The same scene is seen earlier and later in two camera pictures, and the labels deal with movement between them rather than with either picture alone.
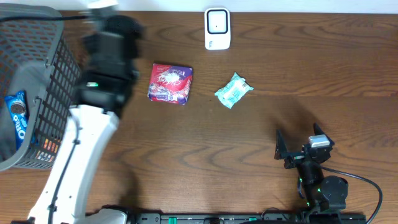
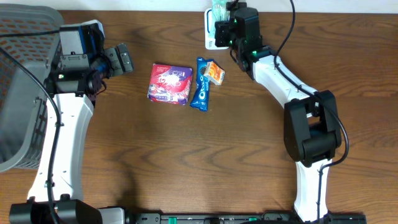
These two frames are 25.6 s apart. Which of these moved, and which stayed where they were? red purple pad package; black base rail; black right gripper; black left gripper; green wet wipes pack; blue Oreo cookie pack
Moved: green wet wipes pack; black right gripper; blue Oreo cookie pack; black left gripper
Stayed: black base rail; red purple pad package
